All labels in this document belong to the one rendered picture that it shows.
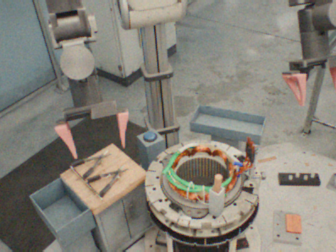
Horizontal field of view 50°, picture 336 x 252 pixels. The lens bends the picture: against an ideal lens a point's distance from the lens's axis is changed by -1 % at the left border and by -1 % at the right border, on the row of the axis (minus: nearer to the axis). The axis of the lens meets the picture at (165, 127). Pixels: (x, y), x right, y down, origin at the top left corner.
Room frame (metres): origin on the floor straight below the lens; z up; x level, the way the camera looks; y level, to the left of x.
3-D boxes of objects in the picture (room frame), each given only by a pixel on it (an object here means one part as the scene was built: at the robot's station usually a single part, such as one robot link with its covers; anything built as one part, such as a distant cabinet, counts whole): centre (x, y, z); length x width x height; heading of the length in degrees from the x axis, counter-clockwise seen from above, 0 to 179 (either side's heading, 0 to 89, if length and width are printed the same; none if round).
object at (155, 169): (0.68, -0.09, 1.09); 0.32 x 0.32 x 0.01
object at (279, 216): (0.70, -0.38, 0.79); 0.12 x 0.09 x 0.02; 164
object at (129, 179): (0.76, 0.20, 1.05); 0.20 x 0.19 x 0.02; 128
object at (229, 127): (0.97, -0.22, 0.92); 0.25 x 0.11 x 0.28; 65
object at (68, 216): (0.67, 0.32, 0.92); 0.17 x 0.11 x 0.28; 38
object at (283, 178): (0.90, -0.49, 0.79); 0.15 x 0.05 x 0.02; 82
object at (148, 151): (0.95, 0.05, 0.91); 0.07 x 0.07 x 0.25; 29
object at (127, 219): (0.76, 0.20, 0.91); 0.19 x 0.19 x 0.26; 38
